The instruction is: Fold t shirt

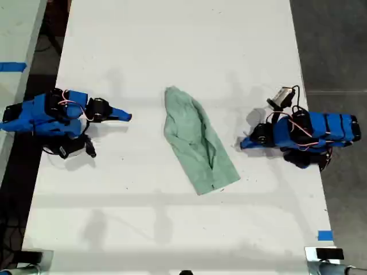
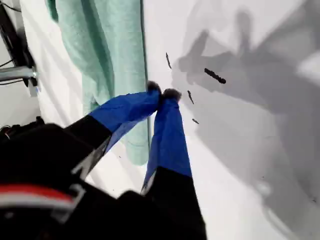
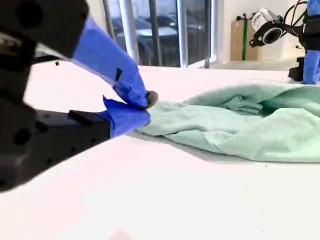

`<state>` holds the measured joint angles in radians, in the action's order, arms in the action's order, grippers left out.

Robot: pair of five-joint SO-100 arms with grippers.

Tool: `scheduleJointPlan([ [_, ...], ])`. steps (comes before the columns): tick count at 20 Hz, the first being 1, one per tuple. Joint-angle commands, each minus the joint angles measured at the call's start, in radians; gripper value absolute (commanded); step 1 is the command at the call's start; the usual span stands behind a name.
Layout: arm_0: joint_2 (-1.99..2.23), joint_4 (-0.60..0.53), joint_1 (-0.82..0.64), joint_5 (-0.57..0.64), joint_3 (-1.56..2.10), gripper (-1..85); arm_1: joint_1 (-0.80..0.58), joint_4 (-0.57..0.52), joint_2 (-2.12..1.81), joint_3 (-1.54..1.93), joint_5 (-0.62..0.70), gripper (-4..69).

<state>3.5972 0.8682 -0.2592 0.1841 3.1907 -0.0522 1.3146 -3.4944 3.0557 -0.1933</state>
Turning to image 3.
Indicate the green pole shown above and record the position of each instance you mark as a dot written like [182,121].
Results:
[244,40]

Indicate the pale green T-shirt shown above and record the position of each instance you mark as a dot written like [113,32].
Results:
[245,125]

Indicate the brown cardboard box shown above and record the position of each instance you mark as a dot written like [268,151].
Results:
[237,42]

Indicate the black stalk of grey camera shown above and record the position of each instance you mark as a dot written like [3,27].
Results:
[292,28]

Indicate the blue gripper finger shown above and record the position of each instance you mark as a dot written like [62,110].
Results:
[107,62]
[125,117]
[312,67]

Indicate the window with white frame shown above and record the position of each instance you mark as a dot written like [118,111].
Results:
[160,32]

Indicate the grey camera box with label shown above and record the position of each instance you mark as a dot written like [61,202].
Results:
[266,21]

